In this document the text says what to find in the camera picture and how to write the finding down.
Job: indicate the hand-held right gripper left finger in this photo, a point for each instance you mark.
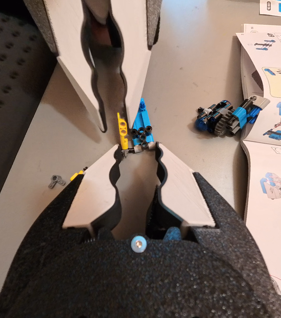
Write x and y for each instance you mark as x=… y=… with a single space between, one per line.
x=93 y=198

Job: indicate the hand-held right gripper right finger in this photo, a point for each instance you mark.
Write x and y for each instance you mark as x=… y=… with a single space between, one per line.
x=185 y=198

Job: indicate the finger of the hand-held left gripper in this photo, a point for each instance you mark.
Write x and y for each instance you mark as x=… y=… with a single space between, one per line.
x=135 y=49
x=71 y=49

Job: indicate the yellow building piece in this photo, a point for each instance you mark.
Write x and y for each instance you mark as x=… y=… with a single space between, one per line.
x=123 y=131
x=77 y=175

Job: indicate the dark grey connector piece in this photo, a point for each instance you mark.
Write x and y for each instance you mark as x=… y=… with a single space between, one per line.
x=56 y=181

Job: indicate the grey and black connector pin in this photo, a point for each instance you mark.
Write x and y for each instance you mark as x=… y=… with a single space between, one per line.
x=128 y=151

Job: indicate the blue-yellow brick assembly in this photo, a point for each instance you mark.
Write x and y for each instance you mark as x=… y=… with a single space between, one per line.
x=143 y=121

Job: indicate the grey desk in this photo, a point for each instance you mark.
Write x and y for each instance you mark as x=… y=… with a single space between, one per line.
x=192 y=62

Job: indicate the open instruction booklet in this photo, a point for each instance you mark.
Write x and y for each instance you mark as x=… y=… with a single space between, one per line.
x=274 y=174

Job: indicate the blue tracked toy assembly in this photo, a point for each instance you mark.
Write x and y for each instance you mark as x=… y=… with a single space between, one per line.
x=229 y=116

